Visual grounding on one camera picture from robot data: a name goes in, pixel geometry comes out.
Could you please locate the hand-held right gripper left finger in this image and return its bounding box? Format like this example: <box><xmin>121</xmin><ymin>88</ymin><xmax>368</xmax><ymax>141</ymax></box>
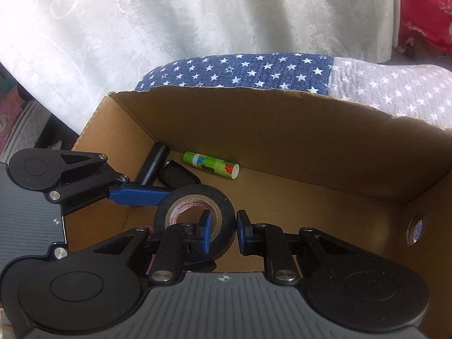
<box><xmin>92</xmin><ymin>210</ymin><xmax>213</xmax><ymax>286</ymax></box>

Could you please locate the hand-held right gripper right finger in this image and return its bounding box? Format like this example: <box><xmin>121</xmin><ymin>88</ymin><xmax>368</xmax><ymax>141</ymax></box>
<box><xmin>236</xmin><ymin>210</ymin><xmax>354</xmax><ymax>286</ymax></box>

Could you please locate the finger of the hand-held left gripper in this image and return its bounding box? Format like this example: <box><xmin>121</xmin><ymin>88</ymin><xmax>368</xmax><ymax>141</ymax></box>
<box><xmin>47</xmin><ymin>151</ymin><xmax>174</xmax><ymax>217</ymax></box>
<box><xmin>182</xmin><ymin>258</ymin><xmax>217</xmax><ymax>273</ymax></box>

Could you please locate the black electrical tape roll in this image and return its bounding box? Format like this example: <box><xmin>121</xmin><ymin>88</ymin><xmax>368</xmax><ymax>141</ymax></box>
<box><xmin>154</xmin><ymin>184</ymin><xmax>235</xmax><ymax>258</ymax></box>

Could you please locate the black cylindrical tube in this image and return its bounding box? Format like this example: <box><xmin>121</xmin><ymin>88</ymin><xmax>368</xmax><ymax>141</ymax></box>
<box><xmin>136</xmin><ymin>143</ymin><xmax>169</xmax><ymax>186</ymax></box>

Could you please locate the black key fob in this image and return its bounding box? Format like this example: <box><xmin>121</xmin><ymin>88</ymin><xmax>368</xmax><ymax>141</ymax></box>
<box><xmin>159</xmin><ymin>160</ymin><xmax>202</xmax><ymax>188</ymax></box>

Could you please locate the green lip balm stick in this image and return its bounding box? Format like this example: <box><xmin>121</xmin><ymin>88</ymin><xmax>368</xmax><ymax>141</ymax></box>
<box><xmin>183</xmin><ymin>151</ymin><xmax>240</xmax><ymax>179</ymax></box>

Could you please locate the brown cardboard box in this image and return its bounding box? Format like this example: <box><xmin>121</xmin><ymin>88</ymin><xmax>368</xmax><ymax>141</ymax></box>
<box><xmin>64</xmin><ymin>86</ymin><xmax>452</xmax><ymax>339</ymax></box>

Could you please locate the grey patterned floor mat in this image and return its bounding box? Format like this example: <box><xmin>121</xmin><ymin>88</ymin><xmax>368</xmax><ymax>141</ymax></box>
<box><xmin>0</xmin><ymin>99</ymin><xmax>73</xmax><ymax>165</ymax></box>

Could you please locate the star-print patchwork blanket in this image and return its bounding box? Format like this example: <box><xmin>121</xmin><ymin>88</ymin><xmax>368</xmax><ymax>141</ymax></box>
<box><xmin>134</xmin><ymin>53</ymin><xmax>452</xmax><ymax>244</ymax></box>

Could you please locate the white patterned curtain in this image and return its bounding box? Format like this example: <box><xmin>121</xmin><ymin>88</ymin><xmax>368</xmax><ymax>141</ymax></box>
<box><xmin>0</xmin><ymin>0</ymin><xmax>403</xmax><ymax>138</ymax></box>

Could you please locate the red floral cloth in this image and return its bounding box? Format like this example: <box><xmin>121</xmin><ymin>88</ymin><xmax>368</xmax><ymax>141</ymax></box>
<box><xmin>392</xmin><ymin>0</ymin><xmax>452</xmax><ymax>55</ymax></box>

